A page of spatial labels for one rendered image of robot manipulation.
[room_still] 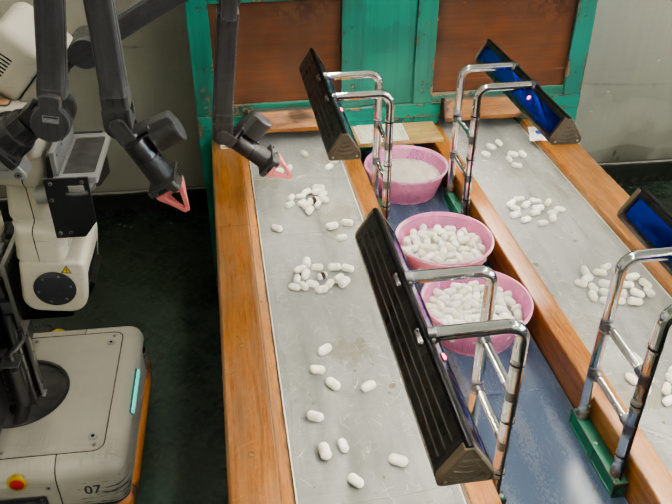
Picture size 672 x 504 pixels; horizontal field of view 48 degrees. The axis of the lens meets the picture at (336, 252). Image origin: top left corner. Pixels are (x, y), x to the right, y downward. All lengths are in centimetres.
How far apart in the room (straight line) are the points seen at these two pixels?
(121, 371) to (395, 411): 109
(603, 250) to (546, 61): 88
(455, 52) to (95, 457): 170
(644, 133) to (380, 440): 288
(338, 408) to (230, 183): 97
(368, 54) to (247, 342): 123
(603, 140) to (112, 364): 263
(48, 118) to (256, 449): 77
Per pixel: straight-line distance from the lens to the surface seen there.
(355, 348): 170
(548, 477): 158
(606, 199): 234
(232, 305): 180
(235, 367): 163
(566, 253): 210
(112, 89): 160
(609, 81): 387
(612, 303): 146
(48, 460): 222
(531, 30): 272
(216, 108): 209
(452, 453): 103
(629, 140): 407
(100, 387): 237
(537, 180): 244
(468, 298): 186
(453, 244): 207
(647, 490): 152
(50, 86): 161
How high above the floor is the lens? 185
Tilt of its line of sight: 34 degrees down
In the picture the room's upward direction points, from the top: straight up
